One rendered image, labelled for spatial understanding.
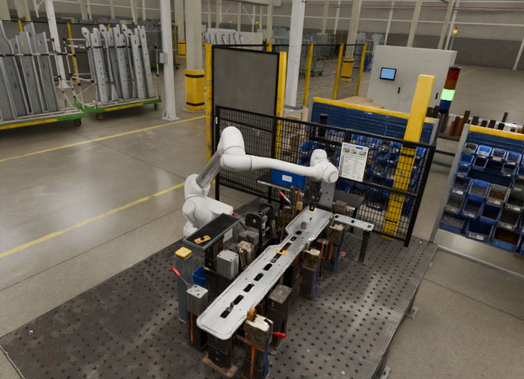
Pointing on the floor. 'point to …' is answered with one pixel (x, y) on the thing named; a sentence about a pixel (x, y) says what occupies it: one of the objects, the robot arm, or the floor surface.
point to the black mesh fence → (340, 164)
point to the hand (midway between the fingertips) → (312, 206)
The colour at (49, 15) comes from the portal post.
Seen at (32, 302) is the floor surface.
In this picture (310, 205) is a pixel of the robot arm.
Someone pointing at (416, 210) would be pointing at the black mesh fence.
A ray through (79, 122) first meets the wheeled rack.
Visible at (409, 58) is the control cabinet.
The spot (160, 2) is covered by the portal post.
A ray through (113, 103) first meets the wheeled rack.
